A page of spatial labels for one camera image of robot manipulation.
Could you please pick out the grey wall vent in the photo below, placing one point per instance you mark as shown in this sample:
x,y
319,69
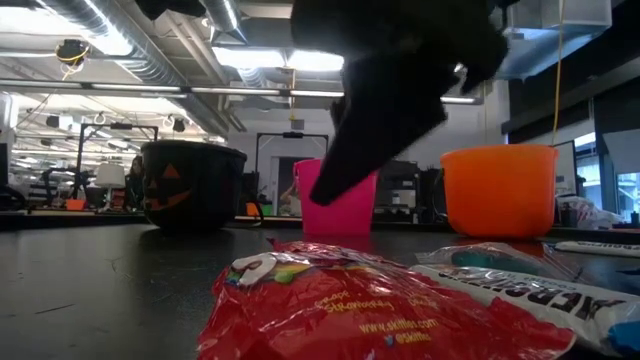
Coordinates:
x,y
297,124

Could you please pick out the white shade lamp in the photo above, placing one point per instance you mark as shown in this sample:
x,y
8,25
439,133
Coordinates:
x,y
110,175

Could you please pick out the silver rectangular air duct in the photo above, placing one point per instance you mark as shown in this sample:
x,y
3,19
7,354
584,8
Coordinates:
x,y
550,50

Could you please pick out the white plastic bag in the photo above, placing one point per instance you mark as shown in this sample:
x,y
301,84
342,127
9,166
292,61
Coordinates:
x,y
585,210

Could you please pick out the clear bag teal candy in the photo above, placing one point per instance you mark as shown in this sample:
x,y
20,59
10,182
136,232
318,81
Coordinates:
x,y
490,260

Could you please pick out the orange plastic bucket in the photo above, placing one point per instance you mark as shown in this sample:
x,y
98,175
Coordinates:
x,y
500,195

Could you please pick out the silver round ventilation duct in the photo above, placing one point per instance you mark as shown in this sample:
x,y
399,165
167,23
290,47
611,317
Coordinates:
x,y
227,32

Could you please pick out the pink plastic bucket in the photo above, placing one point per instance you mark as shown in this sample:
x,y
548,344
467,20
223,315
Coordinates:
x,y
350,220

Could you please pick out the long ceiling light bar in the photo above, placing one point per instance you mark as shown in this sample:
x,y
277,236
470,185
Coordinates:
x,y
240,91

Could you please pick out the red Skittles candy pack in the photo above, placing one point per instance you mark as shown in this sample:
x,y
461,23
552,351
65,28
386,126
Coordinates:
x,y
375,315

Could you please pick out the small orange box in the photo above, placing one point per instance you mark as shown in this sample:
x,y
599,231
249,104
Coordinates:
x,y
253,210

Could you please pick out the black rectangular frame stand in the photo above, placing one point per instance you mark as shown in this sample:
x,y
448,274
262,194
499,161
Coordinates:
x,y
120,125
292,134

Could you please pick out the black jack-o-lantern bucket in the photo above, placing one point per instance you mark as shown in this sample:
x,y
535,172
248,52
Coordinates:
x,y
210,190

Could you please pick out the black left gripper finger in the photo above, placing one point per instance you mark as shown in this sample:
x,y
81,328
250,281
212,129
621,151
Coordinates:
x,y
170,7

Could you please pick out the white board black frame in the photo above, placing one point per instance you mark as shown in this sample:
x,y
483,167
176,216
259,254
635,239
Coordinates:
x,y
567,170

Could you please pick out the black equipment rack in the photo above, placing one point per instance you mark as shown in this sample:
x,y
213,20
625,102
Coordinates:
x,y
400,190

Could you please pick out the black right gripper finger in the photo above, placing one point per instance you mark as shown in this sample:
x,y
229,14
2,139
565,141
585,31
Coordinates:
x,y
380,125

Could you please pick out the orange bin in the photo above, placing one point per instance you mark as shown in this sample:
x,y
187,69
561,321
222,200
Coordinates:
x,y
75,204

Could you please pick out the person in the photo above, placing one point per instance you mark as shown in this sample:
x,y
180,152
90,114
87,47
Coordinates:
x,y
292,202
136,185

